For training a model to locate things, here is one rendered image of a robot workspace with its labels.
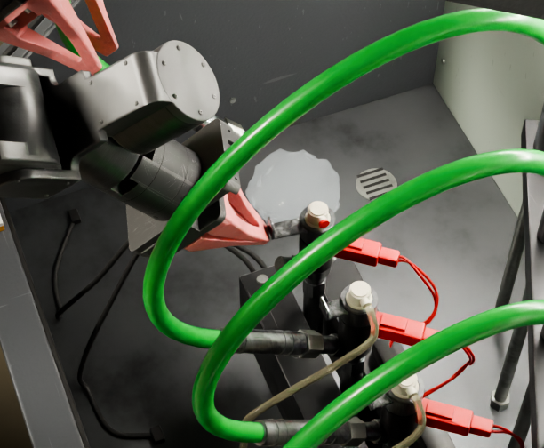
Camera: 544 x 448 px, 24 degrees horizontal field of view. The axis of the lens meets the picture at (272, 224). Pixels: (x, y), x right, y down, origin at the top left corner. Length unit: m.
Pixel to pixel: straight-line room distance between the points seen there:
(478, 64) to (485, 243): 0.18
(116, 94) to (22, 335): 0.37
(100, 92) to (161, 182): 0.10
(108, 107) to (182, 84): 0.05
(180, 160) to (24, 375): 0.29
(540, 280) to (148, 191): 0.31
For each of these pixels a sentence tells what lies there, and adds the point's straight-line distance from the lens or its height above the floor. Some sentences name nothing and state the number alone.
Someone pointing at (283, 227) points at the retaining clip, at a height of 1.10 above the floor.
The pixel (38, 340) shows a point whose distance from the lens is 1.14.
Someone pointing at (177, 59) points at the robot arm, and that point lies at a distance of 0.84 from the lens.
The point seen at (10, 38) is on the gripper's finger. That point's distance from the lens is 0.97.
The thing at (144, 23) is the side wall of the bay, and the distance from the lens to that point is 1.24.
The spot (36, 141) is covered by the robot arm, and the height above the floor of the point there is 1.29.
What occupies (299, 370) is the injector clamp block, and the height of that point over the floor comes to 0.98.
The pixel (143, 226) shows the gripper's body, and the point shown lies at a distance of 0.95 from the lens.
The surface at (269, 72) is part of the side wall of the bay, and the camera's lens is 1.35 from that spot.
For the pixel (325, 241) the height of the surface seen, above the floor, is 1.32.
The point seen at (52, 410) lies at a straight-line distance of 1.11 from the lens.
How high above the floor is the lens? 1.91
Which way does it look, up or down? 54 degrees down
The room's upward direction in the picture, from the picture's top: straight up
